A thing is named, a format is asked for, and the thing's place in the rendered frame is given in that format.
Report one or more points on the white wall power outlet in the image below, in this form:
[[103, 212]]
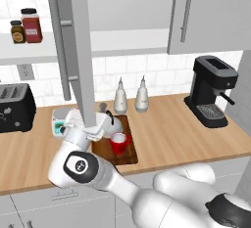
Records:
[[25, 72]]

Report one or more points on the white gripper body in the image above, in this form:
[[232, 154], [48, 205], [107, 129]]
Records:
[[93, 132]]

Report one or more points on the grey wall cabinet body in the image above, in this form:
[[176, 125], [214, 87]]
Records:
[[130, 7]]

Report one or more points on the white drawer front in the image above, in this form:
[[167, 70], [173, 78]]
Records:
[[39, 197], [228, 173]]

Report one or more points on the dark wooden tray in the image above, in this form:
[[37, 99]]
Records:
[[129, 150]]

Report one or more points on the white wall shelf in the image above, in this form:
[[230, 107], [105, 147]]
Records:
[[26, 53]]

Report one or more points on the grey wall cabinet door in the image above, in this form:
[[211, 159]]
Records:
[[80, 42], [215, 13]]

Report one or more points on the red mug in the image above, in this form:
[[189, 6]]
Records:
[[118, 144]]

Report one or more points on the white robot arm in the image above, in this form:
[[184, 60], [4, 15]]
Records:
[[108, 176]]

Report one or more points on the red-labelled jar with black lid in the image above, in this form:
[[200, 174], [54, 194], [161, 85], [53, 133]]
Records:
[[32, 26]]

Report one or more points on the black coffee machine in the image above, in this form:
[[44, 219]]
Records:
[[210, 85]]

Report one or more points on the small amber jar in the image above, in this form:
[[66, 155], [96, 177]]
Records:
[[17, 33]]

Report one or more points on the black toaster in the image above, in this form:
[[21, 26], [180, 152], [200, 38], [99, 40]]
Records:
[[16, 108]]

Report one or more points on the white base cabinet door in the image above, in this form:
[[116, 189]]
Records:
[[75, 217]]

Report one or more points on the white dispenser bottle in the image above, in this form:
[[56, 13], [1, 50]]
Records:
[[142, 98], [120, 100]]

